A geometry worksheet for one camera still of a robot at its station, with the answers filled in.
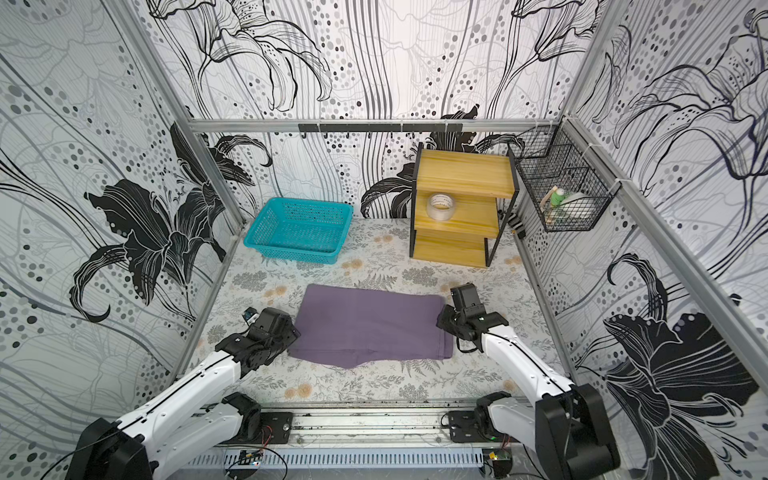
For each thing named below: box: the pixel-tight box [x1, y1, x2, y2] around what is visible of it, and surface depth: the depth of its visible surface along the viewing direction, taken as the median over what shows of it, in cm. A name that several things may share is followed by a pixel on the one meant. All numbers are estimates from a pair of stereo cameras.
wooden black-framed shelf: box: [409, 143, 520, 268], surface depth 100 cm
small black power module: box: [482, 448, 513, 479], surface depth 71 cm
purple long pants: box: [288, 283, 453, 368], surface depth 91 cm
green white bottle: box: [550, 187, 566, 207], surface depth 81 cm
